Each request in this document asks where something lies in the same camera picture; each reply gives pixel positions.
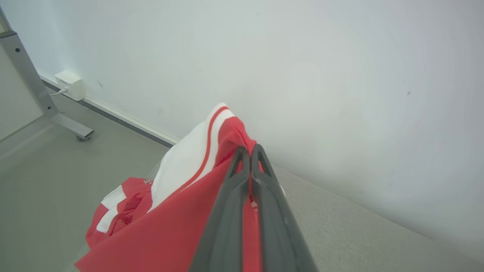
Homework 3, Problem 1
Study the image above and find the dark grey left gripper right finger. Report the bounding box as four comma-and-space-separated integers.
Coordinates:
250, 143, 319, 272

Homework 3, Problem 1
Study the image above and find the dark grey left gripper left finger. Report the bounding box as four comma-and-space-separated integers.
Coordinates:
188, 146, 251, 272

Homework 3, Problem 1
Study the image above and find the red jersey with white sleeves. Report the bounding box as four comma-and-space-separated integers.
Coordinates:
74, 102, 286, 272

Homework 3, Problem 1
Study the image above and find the white and dark baseboard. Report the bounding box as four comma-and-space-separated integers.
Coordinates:
38, 74, 181, 148

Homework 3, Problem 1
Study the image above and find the white wall socket box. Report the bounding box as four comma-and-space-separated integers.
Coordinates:
54, 70, 87, 102

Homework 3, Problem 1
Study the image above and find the grey metal stand frame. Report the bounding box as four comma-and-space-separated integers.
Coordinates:
0, 8, 94, 142

